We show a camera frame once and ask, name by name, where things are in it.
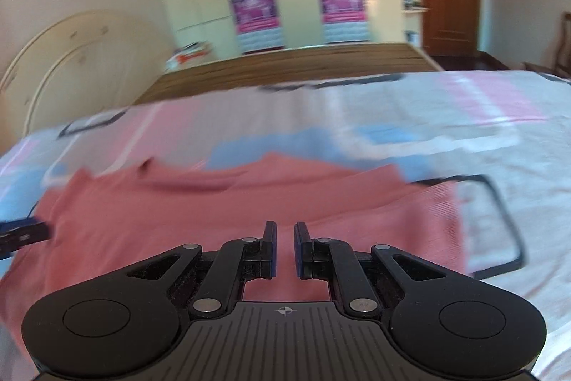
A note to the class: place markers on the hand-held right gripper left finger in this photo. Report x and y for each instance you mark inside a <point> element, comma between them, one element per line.
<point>271,256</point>

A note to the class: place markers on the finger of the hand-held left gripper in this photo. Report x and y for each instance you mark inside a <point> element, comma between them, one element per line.
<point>26,236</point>

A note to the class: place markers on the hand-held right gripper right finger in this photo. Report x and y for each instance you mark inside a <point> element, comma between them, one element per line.
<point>299,256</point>

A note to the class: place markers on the pink sweater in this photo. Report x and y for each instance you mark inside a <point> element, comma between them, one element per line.
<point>178,207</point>

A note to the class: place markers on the cream round headboard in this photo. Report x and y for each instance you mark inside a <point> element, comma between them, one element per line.
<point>67,50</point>

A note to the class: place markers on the wooden bed base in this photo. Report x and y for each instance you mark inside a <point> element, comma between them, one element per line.
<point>290,66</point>

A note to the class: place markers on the white orange box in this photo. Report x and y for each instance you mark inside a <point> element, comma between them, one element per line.
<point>192,56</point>

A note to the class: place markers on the patterned bed sheet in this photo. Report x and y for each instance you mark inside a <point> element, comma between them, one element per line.
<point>513,117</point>

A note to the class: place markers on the brown wooden furniture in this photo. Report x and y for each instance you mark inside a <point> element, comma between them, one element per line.
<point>546,69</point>

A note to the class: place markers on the dark wooden chair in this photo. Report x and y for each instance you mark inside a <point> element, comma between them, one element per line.
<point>564,46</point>

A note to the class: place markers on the purple wall poster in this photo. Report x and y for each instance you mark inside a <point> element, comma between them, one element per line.
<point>342,1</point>
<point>255,10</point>

